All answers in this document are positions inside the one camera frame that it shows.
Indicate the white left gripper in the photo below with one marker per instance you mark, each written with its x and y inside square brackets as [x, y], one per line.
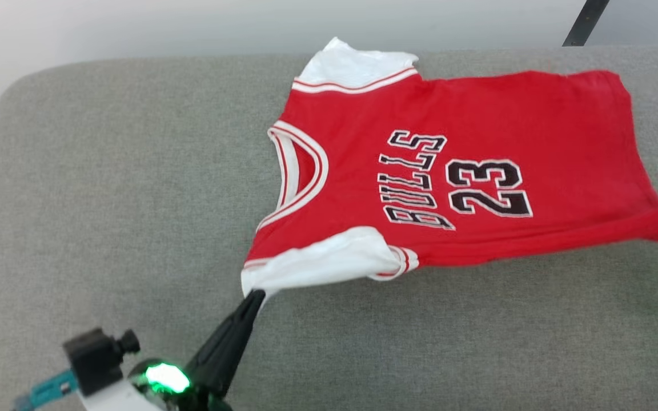
[163, 379]

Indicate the red white basketball jersey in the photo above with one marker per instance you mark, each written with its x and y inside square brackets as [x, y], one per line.
[534, 131]

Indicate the grey fabric sofa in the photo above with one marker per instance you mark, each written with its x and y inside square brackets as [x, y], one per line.
[135, 200]

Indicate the black panel leg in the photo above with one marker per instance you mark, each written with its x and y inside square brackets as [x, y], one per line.
[586, 21]

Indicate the grey partition panel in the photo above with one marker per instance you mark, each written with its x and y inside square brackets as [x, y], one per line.
[654, 20]

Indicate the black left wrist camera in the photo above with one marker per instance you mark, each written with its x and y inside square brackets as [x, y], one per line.
[95, 359]

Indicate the teal left camera connector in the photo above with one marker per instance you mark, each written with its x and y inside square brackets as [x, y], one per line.
[46, 391]

